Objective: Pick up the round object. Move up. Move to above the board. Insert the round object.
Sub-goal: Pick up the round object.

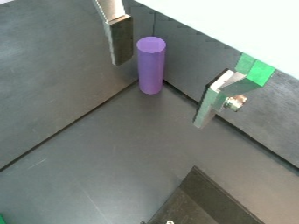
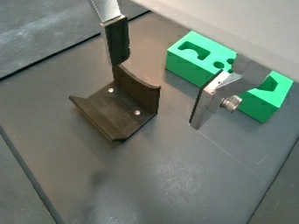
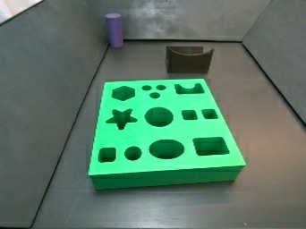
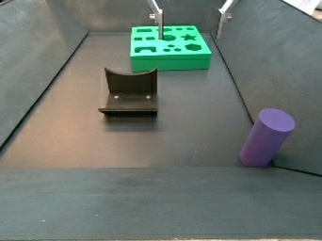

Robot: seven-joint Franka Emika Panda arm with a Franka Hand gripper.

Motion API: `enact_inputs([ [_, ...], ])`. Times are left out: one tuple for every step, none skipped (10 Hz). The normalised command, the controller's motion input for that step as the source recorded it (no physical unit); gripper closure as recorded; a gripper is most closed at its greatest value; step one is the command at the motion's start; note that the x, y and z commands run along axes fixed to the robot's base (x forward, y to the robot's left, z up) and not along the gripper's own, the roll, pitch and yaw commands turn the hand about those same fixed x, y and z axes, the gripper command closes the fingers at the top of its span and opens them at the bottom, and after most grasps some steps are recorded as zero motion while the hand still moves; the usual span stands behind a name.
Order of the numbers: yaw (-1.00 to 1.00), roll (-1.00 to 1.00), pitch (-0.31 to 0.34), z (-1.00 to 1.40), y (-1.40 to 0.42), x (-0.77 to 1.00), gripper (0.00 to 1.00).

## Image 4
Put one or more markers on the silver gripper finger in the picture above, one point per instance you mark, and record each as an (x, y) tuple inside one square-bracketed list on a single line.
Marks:
[(157, 15), (225, 12)]

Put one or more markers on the purple cylinder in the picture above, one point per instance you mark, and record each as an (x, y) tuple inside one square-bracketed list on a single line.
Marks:
[(266, 137)]

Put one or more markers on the green shape sorter board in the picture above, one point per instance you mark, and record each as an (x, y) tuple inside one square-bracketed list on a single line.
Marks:
[(181, 50)]

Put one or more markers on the black curved holder block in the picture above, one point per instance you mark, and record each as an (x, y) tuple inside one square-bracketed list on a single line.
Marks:
[(133, 92)]

